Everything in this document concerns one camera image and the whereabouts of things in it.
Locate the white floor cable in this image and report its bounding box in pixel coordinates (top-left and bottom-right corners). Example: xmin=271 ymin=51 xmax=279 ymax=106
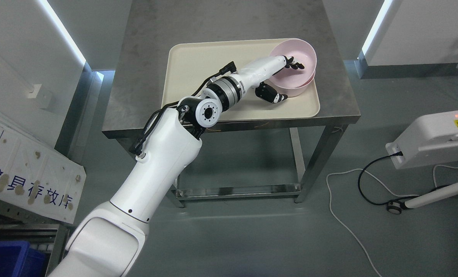
xmin=326 ymin=169 xmax=420 ymax=277

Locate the white sign board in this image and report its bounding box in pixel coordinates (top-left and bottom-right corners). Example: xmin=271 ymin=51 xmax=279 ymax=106
xmin=0 ymin=113 xmax=86 ymax=224

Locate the black power cable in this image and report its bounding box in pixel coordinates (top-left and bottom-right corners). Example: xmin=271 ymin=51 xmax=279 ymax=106
xmin=358 ymin=152 xmax=446 ymax=206

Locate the white wall socket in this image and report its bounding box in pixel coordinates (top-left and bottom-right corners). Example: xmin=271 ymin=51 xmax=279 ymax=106
xmin=26 ymin=84 xmax=43 ymax=99

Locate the pink bowl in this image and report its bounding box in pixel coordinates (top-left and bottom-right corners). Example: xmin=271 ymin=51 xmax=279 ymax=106
xmin=270 ymin=70 xmax=315 ymax=97
xmin=269 ymin=38 xmax=317 ymax=89

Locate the white machine with warning label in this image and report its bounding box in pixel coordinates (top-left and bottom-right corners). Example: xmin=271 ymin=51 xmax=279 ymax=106
xmin=385 ymin=110 xmax=458 ymax=169

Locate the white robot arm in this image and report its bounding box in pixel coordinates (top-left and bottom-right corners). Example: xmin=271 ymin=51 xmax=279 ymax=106
xmin=50 ymin=62 xmax=245 ymax=277

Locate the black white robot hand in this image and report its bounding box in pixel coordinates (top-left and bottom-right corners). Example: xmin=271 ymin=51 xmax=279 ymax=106
xmin=231 ymin=55 xmax=305 ymax=104

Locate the beige plastic tray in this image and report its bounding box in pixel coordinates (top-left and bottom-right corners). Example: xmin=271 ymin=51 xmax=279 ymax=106
xmin=160 ymin=38 xmax=320 ymax=123

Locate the metal shelf rack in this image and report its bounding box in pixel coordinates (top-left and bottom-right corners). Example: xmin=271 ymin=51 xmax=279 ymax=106
xmin=0 ymin=200 xmax=69 ymax=277

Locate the blue storage bin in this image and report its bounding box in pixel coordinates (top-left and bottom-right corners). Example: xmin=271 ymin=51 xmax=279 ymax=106
xmin=0 ymin=241 xmax=46 ymax=277

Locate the stainless steel table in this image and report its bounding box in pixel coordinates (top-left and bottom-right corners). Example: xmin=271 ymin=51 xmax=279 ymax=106
xmin=102 ymin=0 xmax=361 ymax=203

